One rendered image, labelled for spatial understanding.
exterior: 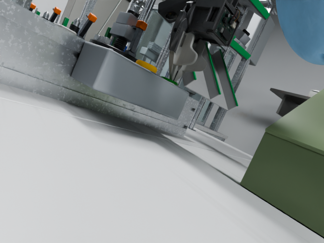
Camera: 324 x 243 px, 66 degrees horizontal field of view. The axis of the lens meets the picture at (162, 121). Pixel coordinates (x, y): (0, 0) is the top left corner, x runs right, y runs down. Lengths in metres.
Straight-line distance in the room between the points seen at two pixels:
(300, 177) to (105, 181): 0.25
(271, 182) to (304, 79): 3.47
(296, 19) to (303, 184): 0.19
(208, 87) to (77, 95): 0.53
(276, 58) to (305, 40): 3.85
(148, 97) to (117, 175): 0.24
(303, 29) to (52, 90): 0.33
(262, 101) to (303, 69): 0.65
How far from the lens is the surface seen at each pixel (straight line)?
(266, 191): 0.37
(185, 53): 0.47
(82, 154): 0.22
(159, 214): 0.17
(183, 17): 0.49
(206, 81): 0.88
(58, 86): 0.41
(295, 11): 0.29
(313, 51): 0.28
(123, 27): 0.65
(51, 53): 0.40
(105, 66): 0.36
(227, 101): 0.98
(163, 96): 0.45
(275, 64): 4.09
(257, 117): 3.88
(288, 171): 0.36
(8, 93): 0.34
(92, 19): 0.82
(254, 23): 2.43
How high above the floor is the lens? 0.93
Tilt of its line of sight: 5 degrees down
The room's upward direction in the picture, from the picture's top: 24 degrees clockwise
